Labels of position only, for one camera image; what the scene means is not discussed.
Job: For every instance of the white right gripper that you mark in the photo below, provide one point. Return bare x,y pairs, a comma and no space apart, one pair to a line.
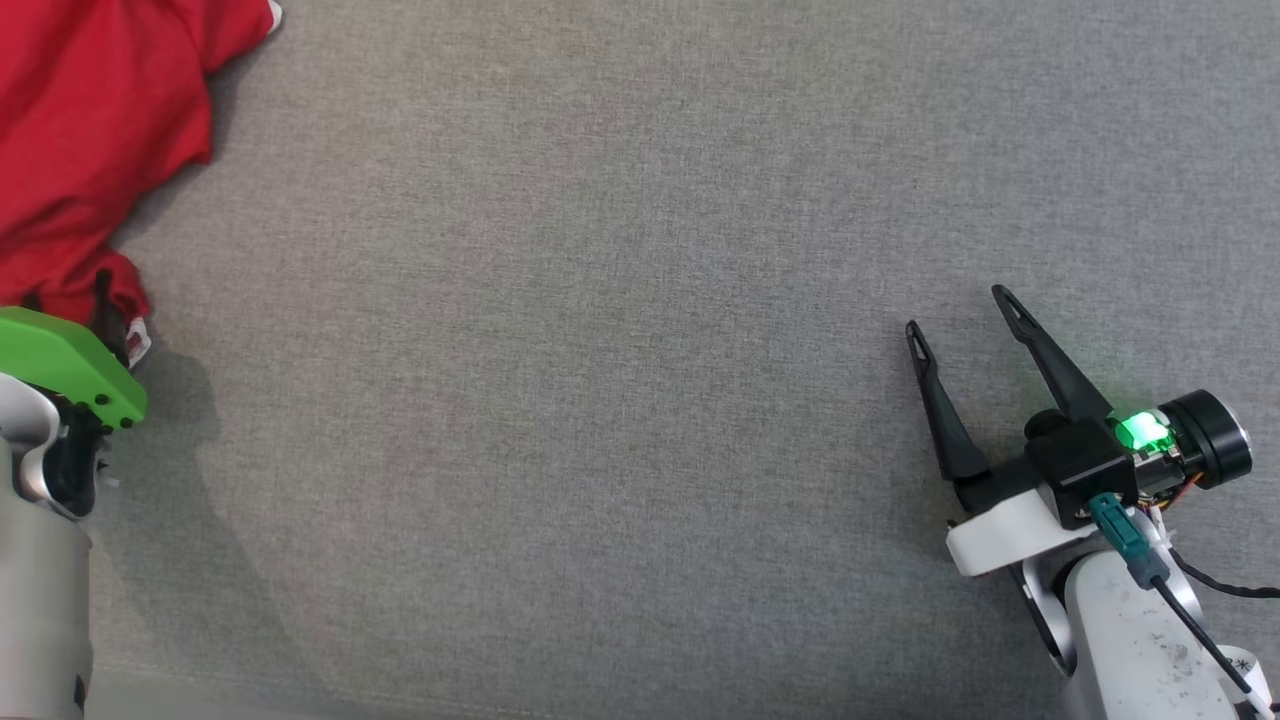
1000,535

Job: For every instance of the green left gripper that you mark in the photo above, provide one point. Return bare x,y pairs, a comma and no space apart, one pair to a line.
60,355

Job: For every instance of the red shorts white waistband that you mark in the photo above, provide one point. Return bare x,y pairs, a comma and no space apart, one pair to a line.
90,120

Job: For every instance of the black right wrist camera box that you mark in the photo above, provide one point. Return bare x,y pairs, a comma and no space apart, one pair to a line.
1080,460

